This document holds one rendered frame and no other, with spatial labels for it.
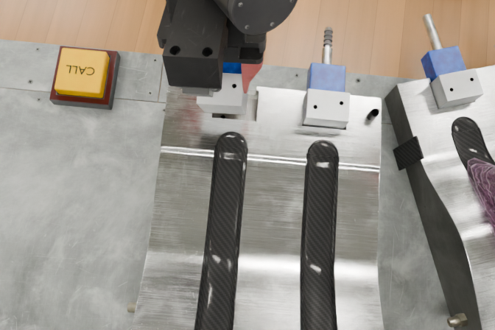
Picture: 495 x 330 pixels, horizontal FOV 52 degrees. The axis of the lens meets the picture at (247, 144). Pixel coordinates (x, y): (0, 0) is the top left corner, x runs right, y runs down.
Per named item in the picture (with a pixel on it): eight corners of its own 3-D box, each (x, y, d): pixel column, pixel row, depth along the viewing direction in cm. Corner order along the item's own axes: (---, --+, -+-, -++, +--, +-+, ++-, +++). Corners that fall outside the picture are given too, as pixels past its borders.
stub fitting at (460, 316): (460, 312, 61) (444, 316, 61) (465, 313, 60) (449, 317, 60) (463, 324, 61) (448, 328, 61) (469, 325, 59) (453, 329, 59)
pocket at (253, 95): (216, 92, 65) (215, 82, 61) (257, 96, 65) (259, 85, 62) (212, 126, 64) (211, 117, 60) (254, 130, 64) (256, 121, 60)
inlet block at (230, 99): (213, 6, 62) (206, -12, 56) (254, 8, 61) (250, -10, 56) (204, 112, 60) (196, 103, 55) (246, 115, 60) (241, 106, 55)
